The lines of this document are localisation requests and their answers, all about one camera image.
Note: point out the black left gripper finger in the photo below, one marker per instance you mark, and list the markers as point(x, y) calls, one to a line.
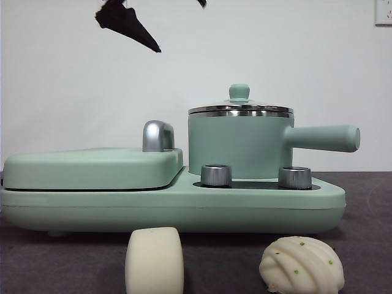
point(203, 3)
point(122, 20)

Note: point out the glass pot lid green knob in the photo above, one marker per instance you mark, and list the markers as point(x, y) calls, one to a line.
point(239, 92)

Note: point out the smooth white steamed bun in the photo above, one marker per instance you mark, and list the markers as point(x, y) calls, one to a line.
point(153, 260)

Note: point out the pleated white bun green flecks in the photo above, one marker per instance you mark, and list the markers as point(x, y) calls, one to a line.
point(301, 263)

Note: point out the mint green griddle cover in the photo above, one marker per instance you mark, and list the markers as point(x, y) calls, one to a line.
point(92, 168)

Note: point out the silver control knob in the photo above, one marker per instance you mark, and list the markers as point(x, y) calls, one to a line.
point(294, 178)
point(216, 176)

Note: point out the black control panel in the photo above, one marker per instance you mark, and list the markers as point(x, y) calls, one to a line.
point(254, 184)

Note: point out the mint green breakfast machine base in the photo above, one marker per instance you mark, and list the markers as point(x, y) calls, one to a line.
point(183, 208)

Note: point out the white wall socket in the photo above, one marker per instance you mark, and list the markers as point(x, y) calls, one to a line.
point(384, 12)

